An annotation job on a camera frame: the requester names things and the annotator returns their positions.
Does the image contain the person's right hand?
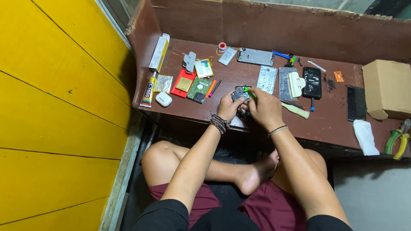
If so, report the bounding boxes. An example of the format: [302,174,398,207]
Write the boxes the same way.
[243,87,285,133]

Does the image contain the person's left hand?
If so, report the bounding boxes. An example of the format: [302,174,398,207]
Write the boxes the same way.
[217,90,248,124]

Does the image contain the small black circuit board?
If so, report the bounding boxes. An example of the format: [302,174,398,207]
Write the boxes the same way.
[231,85,252,102]

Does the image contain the green pry tool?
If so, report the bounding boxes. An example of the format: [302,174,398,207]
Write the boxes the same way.
[244,87,258,103]

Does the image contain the black precision screwdriver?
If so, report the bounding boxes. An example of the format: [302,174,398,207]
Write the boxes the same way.
[209,75,225,98]

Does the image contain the orange pry tool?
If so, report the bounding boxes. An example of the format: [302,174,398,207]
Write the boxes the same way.
[205,80,217,98]

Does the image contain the red and black tweezers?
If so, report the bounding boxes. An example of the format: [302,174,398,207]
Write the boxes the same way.
[282,100,307,110]

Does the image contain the white screw organizer card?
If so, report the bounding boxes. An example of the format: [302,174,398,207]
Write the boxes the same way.
[256,65,278,95]

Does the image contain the green hard drive board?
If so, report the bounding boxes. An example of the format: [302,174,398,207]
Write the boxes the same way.
[186,78,213,104]

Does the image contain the cream plastic clamp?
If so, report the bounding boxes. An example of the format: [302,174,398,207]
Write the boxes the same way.
[287,71,306,98]

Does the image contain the white and yellow phone battery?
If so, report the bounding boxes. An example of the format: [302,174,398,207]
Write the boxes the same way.
[194,58,214,79]

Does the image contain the red phone cover with battery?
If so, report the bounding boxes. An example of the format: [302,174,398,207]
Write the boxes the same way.
[170,68,197,98]

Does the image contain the white plastic packet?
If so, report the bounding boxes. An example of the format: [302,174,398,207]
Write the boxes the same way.
[218,46,238,67]

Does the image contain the black smartphone with cracked back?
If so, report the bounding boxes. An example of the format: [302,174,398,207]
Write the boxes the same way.
[302,66,322,100]

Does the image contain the small black tool cluster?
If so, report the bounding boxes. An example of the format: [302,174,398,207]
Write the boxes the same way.
[284,53,303,68]

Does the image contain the blue plastic spudger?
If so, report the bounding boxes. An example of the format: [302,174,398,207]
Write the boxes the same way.
[272,50,291,60]

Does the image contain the person's legs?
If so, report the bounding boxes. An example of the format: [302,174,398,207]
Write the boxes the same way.
[141,140,329,197]

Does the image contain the white earbuds case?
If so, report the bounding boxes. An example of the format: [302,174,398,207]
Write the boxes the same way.
[155,92,173,107]

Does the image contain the white plastic stick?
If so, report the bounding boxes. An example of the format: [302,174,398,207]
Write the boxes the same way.
[308,60,327,73]

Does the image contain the pile of black debris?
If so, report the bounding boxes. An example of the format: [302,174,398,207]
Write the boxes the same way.
[323,74,337,93]

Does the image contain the silver foil packet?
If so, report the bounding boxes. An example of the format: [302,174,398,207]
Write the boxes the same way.
[154,74,174,94]

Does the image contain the glue tube with yellow label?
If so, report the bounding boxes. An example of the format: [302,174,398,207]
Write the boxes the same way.
[140,71,158,108]

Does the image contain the white and yellow carton box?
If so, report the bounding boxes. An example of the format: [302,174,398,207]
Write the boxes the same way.
[149,33,171,73]

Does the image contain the black phone screen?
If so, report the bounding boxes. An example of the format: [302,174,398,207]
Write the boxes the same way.
[346,85,367,122]

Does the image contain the maroon shorts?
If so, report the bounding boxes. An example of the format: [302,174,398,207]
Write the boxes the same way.
[148,180,309,231]

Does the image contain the white tissue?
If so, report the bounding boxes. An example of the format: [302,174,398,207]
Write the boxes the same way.
[353,119,380,156]

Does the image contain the black shirt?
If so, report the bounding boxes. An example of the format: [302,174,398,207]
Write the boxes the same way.
[131,199,354,231]

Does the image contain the brown cardboard box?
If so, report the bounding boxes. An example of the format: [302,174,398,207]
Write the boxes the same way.
[362,59,411,120]

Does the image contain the green and yellow pliers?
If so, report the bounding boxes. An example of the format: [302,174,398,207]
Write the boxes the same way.
[384,118,411,160]

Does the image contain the beaded wrist bracelets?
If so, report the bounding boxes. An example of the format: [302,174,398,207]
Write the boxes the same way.
[209,111,231,136]

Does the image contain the thin cord wrist bracelet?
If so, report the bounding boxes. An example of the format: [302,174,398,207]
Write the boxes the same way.
[267,125,289,137]

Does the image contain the cream handled brush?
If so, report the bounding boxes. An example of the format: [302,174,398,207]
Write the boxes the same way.
[281,102,310,120]

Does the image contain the silver phone frame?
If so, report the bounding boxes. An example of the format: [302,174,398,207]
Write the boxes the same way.
[237,48,275,67]

